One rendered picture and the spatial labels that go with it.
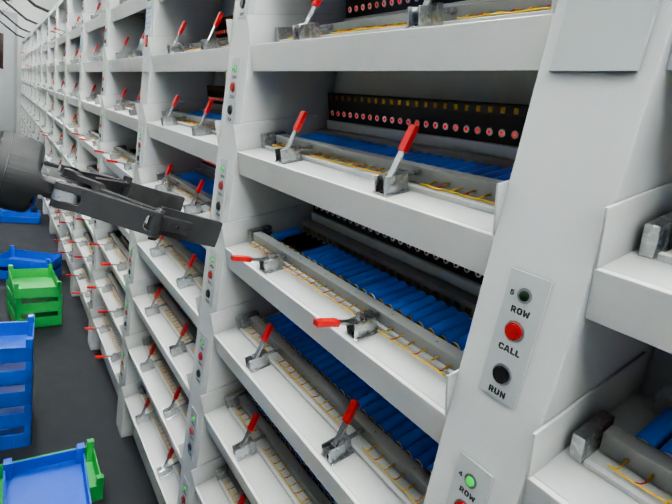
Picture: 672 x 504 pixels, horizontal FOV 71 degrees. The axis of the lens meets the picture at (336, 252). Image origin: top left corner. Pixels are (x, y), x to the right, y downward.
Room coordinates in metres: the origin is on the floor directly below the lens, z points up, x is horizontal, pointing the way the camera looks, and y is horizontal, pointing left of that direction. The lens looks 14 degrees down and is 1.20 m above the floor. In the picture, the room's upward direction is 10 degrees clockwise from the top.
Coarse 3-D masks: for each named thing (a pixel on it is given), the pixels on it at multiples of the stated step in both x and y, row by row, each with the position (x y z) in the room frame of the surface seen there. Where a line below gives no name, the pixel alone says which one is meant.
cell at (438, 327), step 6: (462, 312) 0.61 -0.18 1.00; (450, 318) 0.59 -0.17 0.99; (456, 318) 0.59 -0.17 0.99; (462, 318) 0.59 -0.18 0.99; (468, 318) 0.60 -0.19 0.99; (438, 324) 0.58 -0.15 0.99; (444, 324) 0.58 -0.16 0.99; (450, 324) 0.58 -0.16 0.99; (456, 324) 0.59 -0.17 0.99; (432, 330) 0.57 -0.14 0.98; (438, 330) 0.57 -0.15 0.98; (444, 330) 0.57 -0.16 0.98
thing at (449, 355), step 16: (256, 240) 0.92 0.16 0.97; (272, 240) 0.88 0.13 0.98; (288, 256) 0.81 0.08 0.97; (304, 272) 0.76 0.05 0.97; (320, 272) 0.73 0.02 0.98; (336, 288) 0.69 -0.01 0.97; (352, 288) 0.67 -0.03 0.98; (352, 304) 0.66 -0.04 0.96; (368, 304) 0.63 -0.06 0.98; (384, 320) 0.60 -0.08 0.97; (400, 320) 0.58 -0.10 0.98; (400, 336) 0.57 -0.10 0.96; (416, 336) 0.55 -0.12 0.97; (432, 336) 0.54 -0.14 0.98; (432, 352) 0.53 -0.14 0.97; (448, 352) 0.51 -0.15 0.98
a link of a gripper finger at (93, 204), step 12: (60, 180) 0.43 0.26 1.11; (72, 192) 0.43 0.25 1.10; (84, 192) 0.43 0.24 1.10; (96, 192) 0.44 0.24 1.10; (60, 204) 0.42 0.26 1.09; (72, 204) 0.43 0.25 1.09; (84, 204) 0.43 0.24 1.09; (96, 204) 0.43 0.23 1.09; (108, 204) 0.44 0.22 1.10; (120, 204) 0.44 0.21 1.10; (132, 204) 0.44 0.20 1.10; (96, 216) 0.43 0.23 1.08; (108, 216) 0.44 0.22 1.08; (120, 216) 0.44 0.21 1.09; (132, 216) 0.44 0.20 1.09; (144, 216) 0.44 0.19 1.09; (156, 216) 0.44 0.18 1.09; (132, 228) 0.44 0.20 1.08; (144, 228) 0.45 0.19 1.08
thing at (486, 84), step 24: (216, 72) 1.59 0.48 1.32; (360, 72) 0.97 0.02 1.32; (384, 72) 0.92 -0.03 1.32; (408, 72) 0.87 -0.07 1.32; (432, 72) 0.82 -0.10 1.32; (456, 72) 0.78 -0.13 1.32; (480, 72) 0.74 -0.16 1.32; (504, 72) 0.71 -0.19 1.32; (528, 72) 0.68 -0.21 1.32; (408, 96) 0.86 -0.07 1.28; (432, 96) 0.81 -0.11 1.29; (456, 96) 0.77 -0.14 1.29; (480, 96) 0.73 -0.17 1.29; (504, 96) 0.70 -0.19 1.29; (528, 96) 0.67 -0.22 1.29; (408, 264) 0.79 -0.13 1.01; (648, 384) 0.48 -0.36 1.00
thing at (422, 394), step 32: (224, 224) 0.91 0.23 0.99; (256, 224) 0.95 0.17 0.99; (288, 224) 1.00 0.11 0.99; (256, 256) 0.87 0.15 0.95; (416, 256) 0.75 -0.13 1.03; (256, 288) 0.81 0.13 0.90; (288, 288) 0.73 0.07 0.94; (480, 288) 0.64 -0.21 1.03; (352, 352) 0.57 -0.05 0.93; (384, 352) 0.55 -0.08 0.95; (384, 384) 0.52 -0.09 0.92; (416, 384) 0.49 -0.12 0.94; (448, 384) 0.43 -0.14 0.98; (416, 416) 0.48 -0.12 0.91
